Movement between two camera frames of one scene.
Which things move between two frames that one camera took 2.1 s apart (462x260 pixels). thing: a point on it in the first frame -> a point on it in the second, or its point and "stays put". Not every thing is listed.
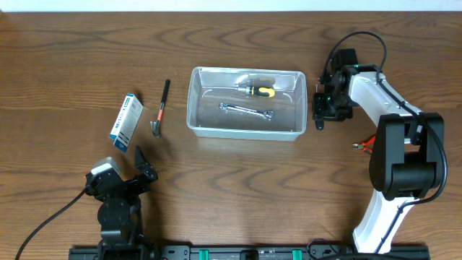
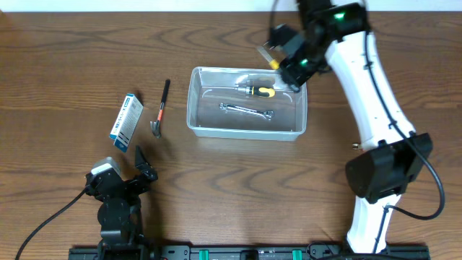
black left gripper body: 136,188 stays put
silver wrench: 266,114 stays put
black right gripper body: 337,107 -> 302,66
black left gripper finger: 143,165 stays put
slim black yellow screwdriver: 319,110 -> 273,63
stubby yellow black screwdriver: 257,91 stays put
